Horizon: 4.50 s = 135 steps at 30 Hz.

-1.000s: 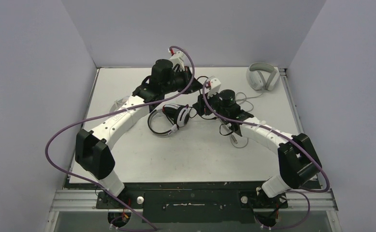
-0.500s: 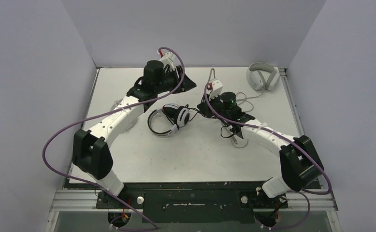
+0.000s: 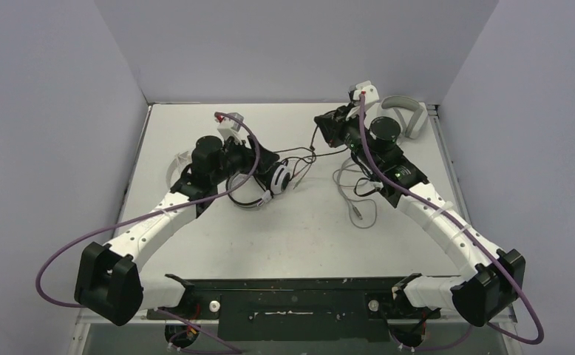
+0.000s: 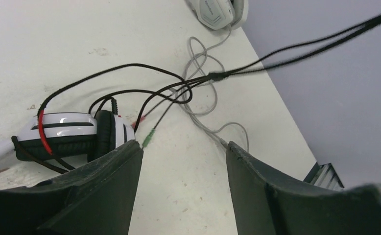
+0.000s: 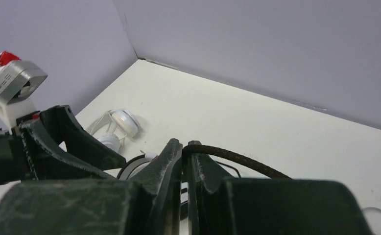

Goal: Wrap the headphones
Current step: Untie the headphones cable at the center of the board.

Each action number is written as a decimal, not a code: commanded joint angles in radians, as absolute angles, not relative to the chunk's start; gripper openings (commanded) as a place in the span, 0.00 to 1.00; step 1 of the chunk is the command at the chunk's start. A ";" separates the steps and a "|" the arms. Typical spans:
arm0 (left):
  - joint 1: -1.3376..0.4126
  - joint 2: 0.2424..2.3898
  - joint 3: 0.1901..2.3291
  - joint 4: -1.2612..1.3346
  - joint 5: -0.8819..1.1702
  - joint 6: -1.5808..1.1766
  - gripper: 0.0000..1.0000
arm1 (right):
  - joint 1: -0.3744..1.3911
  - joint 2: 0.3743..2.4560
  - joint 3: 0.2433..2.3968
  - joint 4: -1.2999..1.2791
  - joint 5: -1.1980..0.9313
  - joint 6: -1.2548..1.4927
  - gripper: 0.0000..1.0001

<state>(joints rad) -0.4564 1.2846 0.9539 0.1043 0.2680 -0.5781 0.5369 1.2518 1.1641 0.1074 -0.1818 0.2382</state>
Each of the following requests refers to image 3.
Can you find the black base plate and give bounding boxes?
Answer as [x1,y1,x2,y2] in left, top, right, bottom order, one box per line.
[170,277,442,342]

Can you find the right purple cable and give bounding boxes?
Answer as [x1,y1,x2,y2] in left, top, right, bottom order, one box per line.
[357,92,545,353]

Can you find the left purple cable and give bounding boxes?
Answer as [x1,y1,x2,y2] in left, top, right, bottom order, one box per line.
[34,111,264,355]

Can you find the white wired headphones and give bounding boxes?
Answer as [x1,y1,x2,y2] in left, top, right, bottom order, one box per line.
[166,150,192,188]

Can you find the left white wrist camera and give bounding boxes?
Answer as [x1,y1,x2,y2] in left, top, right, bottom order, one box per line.
[214,112,244,145]

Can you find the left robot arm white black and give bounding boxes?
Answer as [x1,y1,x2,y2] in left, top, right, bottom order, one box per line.
[74,135,290,325]

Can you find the grey white over-ear headphones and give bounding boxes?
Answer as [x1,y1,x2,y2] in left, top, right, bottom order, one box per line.
[331,95,429,230]

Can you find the purple cable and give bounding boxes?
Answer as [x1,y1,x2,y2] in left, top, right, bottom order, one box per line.
[34,111,264,355]
[357,92,545,353]

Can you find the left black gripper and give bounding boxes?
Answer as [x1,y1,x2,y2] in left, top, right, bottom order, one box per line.
[211,135,279,185]

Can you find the aluminium rail frame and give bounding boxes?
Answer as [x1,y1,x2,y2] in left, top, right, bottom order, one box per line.
[67,104,519,355]

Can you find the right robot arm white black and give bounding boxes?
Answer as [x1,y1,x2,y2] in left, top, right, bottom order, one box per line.
[314,106,525,327]

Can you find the black and white headphones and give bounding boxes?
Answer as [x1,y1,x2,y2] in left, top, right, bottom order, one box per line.
[225,124,352,211]

